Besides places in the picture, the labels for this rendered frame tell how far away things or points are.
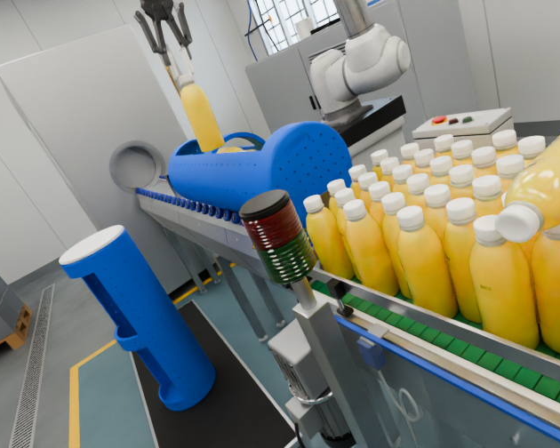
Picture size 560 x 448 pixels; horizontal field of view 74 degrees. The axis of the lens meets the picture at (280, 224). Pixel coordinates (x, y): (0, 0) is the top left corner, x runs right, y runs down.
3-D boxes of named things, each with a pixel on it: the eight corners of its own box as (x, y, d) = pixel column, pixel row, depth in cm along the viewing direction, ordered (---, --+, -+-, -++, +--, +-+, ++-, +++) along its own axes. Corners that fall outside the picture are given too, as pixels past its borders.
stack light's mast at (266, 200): (312, 284, 53) (268, 187, 47) (341, 297, 48) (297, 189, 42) (278, 311, 51) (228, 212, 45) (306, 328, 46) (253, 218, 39)
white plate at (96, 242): (89, 233, 171) (91, 236, 172) (44, 268, 148) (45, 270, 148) (134, 219, 161) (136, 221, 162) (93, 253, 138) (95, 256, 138)
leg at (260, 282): (282, 320, 231) (240, 236, 208) (287, 323, 227) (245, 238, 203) (275, 325, 229) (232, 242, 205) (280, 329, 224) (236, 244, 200)
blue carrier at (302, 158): (237, 177, 183) (204, 127, 170) (367, 187, 110) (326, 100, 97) (192, 213, 173) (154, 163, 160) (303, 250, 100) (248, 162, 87)
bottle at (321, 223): (340, 287, 84) (311, 217, 77) (321, 277, 90) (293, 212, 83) (362, 270, 86) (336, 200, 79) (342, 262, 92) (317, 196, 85)
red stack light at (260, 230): (283, 219, 49) (272, 193, 48) (313, 226, 44) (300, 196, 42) (244, 244, 47) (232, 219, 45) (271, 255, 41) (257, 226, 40)
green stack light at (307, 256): (297, 250, 51) (284, 220, 49) (326, 260, 46) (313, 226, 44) (260, 276, 48) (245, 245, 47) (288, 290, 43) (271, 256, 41)
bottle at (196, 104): (221, 146, 103) (195, 77, 97) (199, 153, 105) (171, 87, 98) (227, 141, 110) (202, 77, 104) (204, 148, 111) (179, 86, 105)
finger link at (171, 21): (156, 8, 96) (161, 6, 97) (181, 51, 101) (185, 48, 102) (161, 3, 93) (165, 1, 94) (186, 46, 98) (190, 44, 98)
